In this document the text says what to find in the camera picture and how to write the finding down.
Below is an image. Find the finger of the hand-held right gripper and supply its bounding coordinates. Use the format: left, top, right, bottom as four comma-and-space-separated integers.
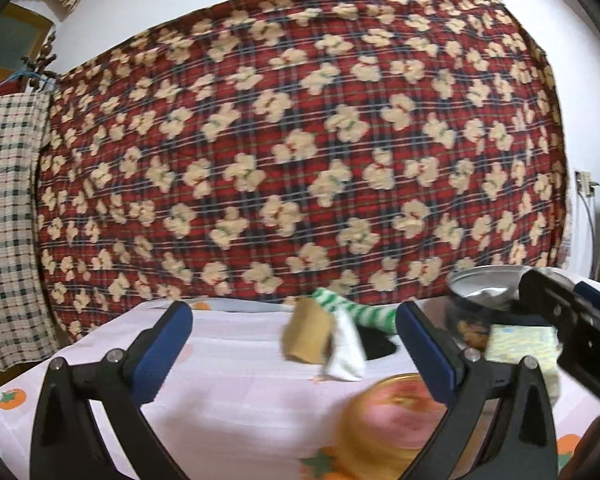
574, 281, 600, 319
519, 268, 600, 357

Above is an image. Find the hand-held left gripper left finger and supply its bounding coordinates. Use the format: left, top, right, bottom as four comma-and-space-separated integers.
29, 301, 195, 480

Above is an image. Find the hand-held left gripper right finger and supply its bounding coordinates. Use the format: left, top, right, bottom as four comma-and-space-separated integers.
395, 302, 562, 480

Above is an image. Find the black knit cloth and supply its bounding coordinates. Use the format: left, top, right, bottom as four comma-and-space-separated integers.
357, 327, 400, 360

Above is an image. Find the round metal cookie tin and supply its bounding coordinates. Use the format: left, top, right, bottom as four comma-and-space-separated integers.
445, 266, 546, 348

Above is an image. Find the green white striped knit cloth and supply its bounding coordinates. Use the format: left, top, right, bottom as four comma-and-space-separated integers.
314, 287, 398, 335

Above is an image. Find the tan cloth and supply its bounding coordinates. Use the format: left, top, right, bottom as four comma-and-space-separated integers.
280, 296, 342, 365

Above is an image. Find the yellow sponge cloth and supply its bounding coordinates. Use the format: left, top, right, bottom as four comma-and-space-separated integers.
485, 325, 563, 401

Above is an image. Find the white fruit print tablecloth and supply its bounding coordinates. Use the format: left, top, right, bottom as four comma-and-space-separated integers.
0, 296, 600, 480

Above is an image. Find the cream checkered cloth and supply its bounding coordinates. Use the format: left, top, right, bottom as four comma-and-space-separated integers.
0, 91, 63, 372

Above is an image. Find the red plaid teddy bear blanket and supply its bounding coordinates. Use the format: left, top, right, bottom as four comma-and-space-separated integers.
36, 0, 567, 341

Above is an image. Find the dark wooden coat hook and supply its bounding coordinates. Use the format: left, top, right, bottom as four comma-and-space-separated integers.
20, 35, 58, 93

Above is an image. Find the wooden door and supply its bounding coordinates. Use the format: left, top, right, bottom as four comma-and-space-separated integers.
0, 2, 56, 96

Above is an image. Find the grey cable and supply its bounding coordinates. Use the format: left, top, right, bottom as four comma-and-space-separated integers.
582, 192, 600, 281

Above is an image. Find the white wall socket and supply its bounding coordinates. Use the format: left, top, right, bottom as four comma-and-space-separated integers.
574, 170, 598, 197

